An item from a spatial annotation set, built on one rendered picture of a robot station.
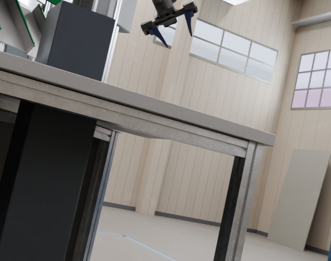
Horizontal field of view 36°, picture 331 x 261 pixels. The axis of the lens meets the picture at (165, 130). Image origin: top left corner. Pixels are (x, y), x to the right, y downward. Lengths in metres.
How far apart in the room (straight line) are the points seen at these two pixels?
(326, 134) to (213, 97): 2.37
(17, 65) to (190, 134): 0.41
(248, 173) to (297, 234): 8.67
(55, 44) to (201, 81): 9.28
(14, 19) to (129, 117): 0.78
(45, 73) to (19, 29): 0.73
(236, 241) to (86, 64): 0.55
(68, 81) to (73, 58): 0.26
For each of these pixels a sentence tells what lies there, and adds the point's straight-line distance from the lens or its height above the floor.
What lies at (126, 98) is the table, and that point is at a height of 0.84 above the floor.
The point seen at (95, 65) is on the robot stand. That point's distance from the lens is 1.26.
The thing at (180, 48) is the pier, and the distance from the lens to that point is 9.98.
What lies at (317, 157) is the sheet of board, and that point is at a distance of 10.10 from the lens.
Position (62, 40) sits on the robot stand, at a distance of 1.25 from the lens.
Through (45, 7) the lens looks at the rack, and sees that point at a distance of 1.92.
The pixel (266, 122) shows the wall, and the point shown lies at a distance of 11.40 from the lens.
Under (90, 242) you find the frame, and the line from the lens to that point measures 1.87.
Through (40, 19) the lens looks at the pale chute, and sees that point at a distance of 1.89.
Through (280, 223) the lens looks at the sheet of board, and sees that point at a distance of 10.26.
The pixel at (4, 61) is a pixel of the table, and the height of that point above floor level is 0.84.
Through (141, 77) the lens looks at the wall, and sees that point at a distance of 9.80.
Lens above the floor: 0.69
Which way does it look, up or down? 6 degrees up
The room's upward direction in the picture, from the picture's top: 12 degrees clockwise
